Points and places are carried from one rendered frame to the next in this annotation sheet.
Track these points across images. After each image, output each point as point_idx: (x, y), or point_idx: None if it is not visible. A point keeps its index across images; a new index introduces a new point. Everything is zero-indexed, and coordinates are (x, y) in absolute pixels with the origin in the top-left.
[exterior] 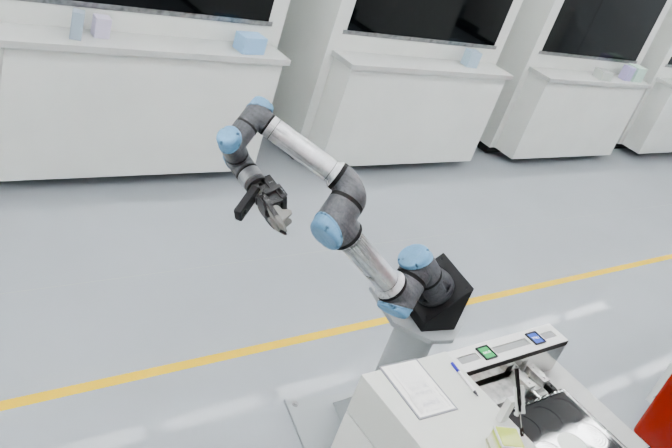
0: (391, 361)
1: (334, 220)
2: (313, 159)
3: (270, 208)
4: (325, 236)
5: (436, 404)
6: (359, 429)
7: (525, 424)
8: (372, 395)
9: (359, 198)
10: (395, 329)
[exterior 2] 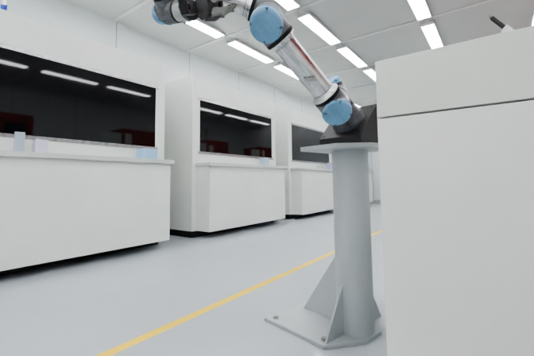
0: (346, 194)
1: (269, 5)
2: None
3: None
4: (267, 21)
5: None
6: (408, 116)
7: None
8: (402, 63)
9: (279, 4)
10: (336, 167)
